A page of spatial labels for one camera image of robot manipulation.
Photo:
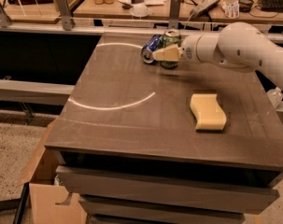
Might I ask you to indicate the grey power strip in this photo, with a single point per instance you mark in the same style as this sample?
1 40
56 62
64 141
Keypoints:
205 6

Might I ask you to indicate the metal bracket middle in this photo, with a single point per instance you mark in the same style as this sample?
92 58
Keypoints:
65 14

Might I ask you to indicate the blue pepsi can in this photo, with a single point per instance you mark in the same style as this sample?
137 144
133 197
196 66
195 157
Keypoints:
149 48

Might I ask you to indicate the green soda can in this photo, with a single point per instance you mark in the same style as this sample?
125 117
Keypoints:
170 37

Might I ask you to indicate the grey drawer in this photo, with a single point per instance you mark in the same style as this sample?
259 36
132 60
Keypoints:
169 191
129 211

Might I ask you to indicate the upper grey drawer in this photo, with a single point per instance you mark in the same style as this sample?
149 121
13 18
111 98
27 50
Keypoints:
169 191

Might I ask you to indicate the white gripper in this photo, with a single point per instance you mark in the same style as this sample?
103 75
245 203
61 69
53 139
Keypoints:
188 49

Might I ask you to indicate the cardboard box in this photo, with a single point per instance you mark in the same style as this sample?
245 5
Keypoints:
50 203

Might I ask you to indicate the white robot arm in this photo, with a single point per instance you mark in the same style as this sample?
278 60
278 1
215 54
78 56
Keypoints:
239 46

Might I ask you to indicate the white face mask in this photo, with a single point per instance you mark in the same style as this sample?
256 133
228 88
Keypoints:
139 11

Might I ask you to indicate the yellow sponge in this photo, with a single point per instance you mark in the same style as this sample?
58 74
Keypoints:
207 111

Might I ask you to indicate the metal bracket right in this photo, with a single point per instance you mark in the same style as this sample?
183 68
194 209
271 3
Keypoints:
174 14

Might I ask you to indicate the lower grey drawer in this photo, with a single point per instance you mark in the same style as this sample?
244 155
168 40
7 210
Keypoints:
129 211

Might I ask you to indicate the white printed packet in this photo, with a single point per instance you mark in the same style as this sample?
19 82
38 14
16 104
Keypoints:
231 10

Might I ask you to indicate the black mesh cup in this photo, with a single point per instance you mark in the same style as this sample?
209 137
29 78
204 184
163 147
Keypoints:
245 5

